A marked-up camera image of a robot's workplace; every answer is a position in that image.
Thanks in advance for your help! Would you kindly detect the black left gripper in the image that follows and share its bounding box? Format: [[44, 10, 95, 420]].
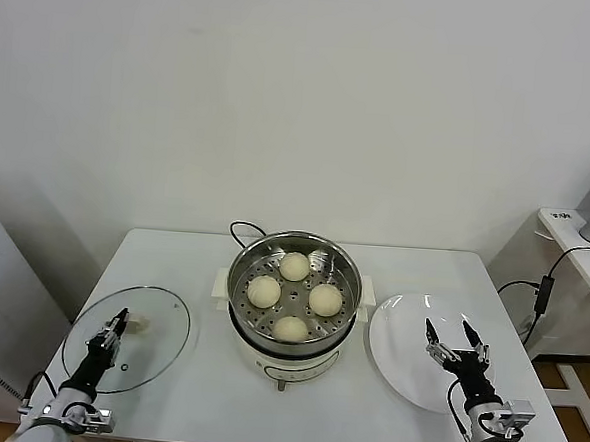
[[61, 304, 135, 400]]

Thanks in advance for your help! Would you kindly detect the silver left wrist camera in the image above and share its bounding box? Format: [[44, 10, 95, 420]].
[[79, 405, 117, 426]]

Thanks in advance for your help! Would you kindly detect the black cable with adapter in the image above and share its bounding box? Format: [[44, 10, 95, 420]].
[[493, 241, 590, 353]]

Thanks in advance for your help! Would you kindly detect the glass lid with cream handle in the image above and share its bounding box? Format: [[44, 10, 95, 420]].
[[59, 280, 195, 400]]

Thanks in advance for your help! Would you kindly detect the perforated steel steamer basket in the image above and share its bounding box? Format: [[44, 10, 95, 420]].
[[223, 228, 366, 356]]

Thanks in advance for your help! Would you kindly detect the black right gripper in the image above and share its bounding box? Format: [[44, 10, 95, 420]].
[[420, 316, 500, 403]]

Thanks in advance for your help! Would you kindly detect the white round plate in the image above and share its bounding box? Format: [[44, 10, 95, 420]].
[[363, 290, 502, 419]]

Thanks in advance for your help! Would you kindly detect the cream electric cooker pot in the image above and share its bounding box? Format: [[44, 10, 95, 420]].
[[206, 264, 379, 400]]

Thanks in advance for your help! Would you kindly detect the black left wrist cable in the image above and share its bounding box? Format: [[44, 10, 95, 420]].
[[20, 369, 61, 413]]

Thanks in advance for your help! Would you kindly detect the black cooker power cord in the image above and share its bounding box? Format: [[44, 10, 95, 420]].
[[228, 219, 272, 254]]

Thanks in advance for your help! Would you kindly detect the white steamed baozi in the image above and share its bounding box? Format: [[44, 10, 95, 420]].
[[272, 314, 311, 344], [246, 273, 284, 310], [307, 282, 345, 319], [278, 249, 312, 283]]

